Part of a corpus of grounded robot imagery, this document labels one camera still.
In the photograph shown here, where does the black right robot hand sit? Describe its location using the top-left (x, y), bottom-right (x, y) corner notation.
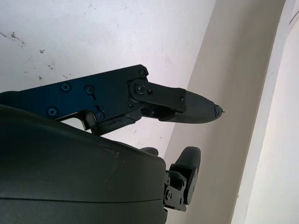
top-left (0, 64), bottom-right (226, 224)

